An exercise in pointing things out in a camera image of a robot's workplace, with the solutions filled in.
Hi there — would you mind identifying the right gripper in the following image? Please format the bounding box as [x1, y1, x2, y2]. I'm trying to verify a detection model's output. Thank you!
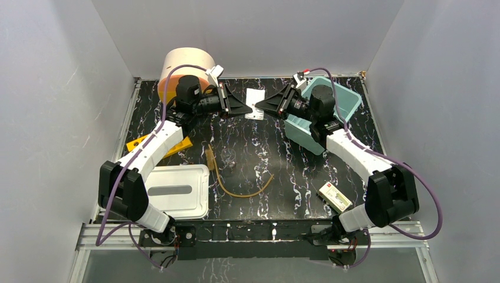
[255, 84, 318, 123]

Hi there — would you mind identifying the white paper packet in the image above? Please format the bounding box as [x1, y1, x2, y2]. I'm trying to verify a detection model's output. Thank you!
[244, 88, 265, 120]

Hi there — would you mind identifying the teal plastic bin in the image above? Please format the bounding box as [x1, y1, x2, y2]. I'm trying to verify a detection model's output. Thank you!
[284, 77, 361, 155]

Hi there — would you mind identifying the yellow test tube rack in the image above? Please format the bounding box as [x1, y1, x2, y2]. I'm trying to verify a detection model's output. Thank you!
[126, 133, 194, 159]

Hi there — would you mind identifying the brown test tube brush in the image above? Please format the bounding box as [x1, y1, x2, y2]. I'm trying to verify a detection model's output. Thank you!
[205, 149, 215, 171]

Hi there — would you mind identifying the tan rubber tube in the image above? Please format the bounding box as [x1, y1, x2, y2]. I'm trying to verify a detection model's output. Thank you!
[205, 144, 275, 199]

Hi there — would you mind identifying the white bin lid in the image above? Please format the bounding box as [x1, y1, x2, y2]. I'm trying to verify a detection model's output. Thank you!
[145, 164, 209, 220]

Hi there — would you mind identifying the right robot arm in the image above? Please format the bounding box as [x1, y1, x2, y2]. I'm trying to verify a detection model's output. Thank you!
[255, 84, 419, 244]

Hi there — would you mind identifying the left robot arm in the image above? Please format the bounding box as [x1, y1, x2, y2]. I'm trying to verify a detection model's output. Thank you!
[96, 75, 252, 246]

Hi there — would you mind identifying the cream orange cylindrical container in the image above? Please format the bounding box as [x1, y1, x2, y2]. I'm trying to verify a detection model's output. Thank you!
[157, 47, 216, 104]

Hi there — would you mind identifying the white red box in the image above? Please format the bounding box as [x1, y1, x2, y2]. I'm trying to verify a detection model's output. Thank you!
[318, 182, 353, 213]

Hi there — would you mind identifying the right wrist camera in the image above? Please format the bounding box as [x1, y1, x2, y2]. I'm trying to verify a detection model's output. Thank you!
[292, 69, 310, 91]

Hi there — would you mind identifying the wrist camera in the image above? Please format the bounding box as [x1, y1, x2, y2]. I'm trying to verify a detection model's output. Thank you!
[205, 65, 224, 87]
[292, 69, 310, 91]

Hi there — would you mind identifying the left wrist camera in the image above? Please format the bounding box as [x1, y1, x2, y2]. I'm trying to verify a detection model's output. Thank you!
[205, 65, 224, 87]

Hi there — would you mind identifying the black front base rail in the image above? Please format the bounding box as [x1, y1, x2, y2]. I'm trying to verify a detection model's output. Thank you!
[139, 219, 367, 265]

